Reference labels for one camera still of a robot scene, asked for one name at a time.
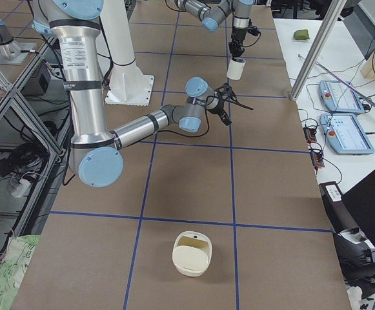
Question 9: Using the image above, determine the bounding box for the upper teach pendant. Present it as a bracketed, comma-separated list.
[319, 80, 365, 114]

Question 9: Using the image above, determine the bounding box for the orange circuit board upper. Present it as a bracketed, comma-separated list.
[303, 127, 317, 143]

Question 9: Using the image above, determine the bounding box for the green bean bag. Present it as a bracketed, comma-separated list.
[293, 29, 310, 41]

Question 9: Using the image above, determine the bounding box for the white mug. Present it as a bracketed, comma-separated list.
[227, 57, 246, 81]

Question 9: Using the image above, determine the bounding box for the cream oval bowl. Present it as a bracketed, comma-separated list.
[172, 231, 212, 277]

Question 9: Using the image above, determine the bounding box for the aluminium frame post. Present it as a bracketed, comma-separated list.
[289, 0, 347, 101]

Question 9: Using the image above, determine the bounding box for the black box white label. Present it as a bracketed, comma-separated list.
[318, 181, 350, 233]

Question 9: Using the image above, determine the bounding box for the lower teach pendant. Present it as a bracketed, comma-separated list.
[319, 113, 375, 155]

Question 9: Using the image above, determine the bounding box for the green grabber tool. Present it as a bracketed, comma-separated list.
[314, 61, 375, 108]

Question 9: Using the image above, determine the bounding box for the orange circuit board lower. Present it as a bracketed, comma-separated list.
[310, 152, 325, 169]

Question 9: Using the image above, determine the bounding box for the green patterned cloth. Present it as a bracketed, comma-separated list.
[0, 234, 40, 309]

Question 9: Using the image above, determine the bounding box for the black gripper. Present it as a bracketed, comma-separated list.
[206, 83, 254, 126]
[228, 26, 260, 59]

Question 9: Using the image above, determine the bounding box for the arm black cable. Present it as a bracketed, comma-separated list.
[246, 19, 261, 46]
[157, 93, 220, 136]

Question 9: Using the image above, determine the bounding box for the white pedestal column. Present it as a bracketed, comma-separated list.
[101, 1, 154, 106]

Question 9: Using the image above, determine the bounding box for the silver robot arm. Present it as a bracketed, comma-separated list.
[174, 0, 261, 61]
[32, 1, 237, 188]

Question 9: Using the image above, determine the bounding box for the teach pendant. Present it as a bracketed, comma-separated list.
[319, 80, 365, 114]
[319, 113, 375, 155]

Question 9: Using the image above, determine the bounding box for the orange circuit board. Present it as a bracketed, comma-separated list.
[310, 152, 325, 169]
[303, 127, 317, 143]

